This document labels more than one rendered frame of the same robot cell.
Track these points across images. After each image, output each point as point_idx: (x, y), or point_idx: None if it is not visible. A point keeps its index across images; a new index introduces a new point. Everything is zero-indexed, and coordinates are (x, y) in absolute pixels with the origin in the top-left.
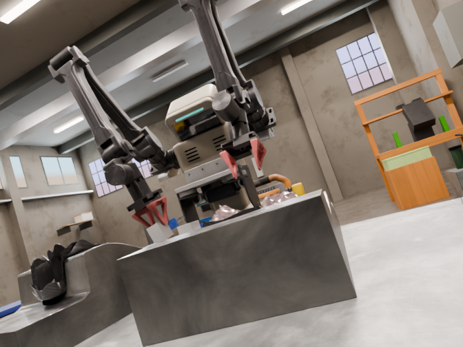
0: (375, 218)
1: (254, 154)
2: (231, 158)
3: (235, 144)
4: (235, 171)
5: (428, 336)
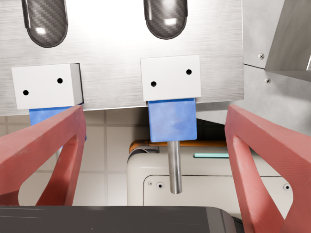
0: None
1: (40, 128)
2: (283, 225)
3: (192, 232)
4: (238, 174)
5: None
